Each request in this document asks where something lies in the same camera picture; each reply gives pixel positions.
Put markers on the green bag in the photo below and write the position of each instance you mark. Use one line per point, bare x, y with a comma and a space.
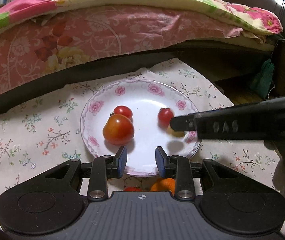
262, 80

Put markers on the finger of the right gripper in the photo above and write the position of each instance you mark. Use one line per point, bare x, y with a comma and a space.
183, 123

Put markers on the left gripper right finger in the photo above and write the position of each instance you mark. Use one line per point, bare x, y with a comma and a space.
162, 161

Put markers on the large rough orange mandarin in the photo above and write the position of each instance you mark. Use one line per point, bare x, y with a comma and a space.
162, 185

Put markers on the oval cherry tomato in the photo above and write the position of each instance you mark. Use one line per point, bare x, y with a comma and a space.
132, 189

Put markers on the tan longan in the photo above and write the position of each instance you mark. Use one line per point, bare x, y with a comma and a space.
173, 133

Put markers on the pink floral bed sheet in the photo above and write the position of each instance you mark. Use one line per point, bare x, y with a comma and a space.
38, 47

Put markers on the large red tomato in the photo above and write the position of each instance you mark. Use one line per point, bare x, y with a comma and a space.
118, 130

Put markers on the cherry tomato with stem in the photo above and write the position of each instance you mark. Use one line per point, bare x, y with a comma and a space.
164, 116

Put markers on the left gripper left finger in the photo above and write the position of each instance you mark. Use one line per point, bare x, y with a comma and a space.
121, 160

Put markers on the white floral plate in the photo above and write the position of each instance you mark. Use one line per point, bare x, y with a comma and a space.
144, 98

